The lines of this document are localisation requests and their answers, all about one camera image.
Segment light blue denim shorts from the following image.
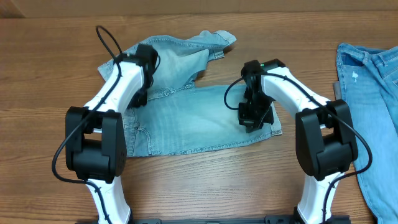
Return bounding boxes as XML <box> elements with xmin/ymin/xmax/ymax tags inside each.
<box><xmin>97</xmin><ymin>29</ymin><xmax>283</xmax><ymax>158</ymax></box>

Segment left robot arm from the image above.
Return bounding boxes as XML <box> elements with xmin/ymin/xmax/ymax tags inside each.
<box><xmin>65</xmin><ymin>44</ymin><xmax>160</xmax><ymax>223</ymax></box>

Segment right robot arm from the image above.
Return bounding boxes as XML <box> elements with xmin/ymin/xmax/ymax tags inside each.
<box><xmin>238</xmin><ymin>59</ymin><xmax>358</xmax><ymax>223</ymax></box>

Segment blue jeans stack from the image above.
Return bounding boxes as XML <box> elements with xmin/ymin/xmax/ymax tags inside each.
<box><xmin>336</xmin><ymin>43</ymin><xmax>397</xmax><ymax>223</ymax></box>

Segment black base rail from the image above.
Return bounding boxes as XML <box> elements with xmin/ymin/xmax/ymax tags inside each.
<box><xmin>74</xmin><ymin>214</ymin><xmax>352</xmax><ymax>224</ymax></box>

